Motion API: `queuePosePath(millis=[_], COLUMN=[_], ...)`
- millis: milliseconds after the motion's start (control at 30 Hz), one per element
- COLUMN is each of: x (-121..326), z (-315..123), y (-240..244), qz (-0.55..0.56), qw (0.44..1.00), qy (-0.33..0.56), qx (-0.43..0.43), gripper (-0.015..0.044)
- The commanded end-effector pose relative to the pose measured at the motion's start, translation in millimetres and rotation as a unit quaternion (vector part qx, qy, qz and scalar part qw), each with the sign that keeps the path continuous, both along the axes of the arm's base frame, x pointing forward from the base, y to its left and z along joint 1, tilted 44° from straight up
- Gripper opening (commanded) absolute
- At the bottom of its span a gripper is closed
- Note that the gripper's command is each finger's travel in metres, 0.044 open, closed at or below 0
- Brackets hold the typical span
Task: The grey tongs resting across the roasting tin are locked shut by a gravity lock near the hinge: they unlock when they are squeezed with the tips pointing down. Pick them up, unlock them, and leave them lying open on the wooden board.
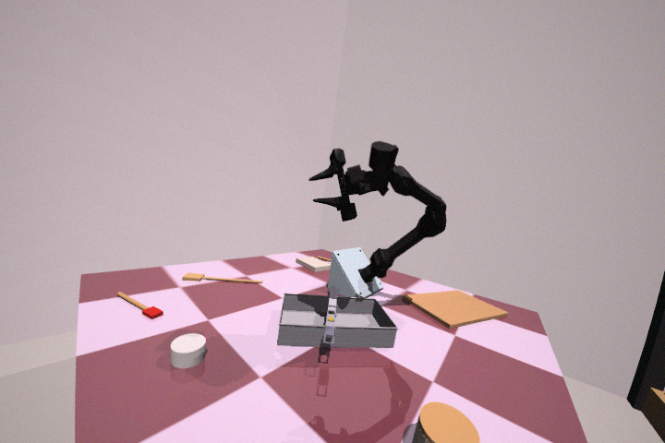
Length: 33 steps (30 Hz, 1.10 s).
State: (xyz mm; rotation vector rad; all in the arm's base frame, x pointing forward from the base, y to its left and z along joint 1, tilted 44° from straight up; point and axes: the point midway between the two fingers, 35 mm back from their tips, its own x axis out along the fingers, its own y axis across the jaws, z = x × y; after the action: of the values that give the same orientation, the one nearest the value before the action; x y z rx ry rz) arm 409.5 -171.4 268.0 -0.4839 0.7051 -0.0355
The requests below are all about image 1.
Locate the cream flat rectangular board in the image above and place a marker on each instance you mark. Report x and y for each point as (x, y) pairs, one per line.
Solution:
(313, 264)

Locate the white cylinder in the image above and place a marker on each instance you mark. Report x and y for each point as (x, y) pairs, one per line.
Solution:
(187, 350)

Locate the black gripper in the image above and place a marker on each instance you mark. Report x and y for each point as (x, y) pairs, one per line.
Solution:
(348, 210)

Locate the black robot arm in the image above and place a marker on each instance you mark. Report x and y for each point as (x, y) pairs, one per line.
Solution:
(433, 222)

